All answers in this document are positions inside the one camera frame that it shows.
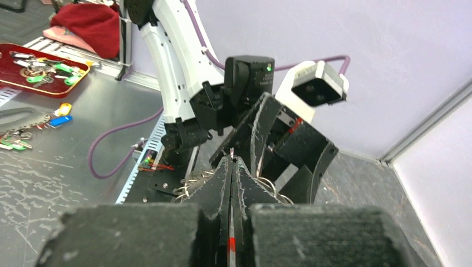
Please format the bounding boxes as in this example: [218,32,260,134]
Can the blue key tag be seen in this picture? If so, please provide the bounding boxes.
[48,115,73,127]

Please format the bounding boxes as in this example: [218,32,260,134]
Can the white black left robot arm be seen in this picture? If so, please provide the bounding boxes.
[125,1,348,204]

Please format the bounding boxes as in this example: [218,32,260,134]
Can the large metal keyring red grip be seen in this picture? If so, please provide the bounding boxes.
[175,155,293,266]

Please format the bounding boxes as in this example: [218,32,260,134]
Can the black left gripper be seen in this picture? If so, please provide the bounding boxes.
[209,93,338,204]

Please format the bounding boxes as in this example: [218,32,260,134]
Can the red cloth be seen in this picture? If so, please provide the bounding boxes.
[50,3,121,59]

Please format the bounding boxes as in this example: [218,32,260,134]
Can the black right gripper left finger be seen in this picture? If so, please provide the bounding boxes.
[36,157,232,266]

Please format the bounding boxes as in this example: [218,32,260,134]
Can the red tray with keys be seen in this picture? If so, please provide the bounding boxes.
[1,43,91,98]

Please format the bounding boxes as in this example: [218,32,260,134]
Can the spare keyring with keys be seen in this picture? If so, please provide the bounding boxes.
[1,107,52,150]

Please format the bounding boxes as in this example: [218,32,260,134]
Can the yellow key tag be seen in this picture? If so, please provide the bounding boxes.
[53,103,72,117]

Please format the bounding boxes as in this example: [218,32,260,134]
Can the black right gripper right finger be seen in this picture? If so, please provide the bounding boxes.
[233,156,441,266]

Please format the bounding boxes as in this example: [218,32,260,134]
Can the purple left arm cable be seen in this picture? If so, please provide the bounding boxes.
[87,0,351,180]

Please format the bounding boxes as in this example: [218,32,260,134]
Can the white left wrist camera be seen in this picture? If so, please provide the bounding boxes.
[275,61,350,122]

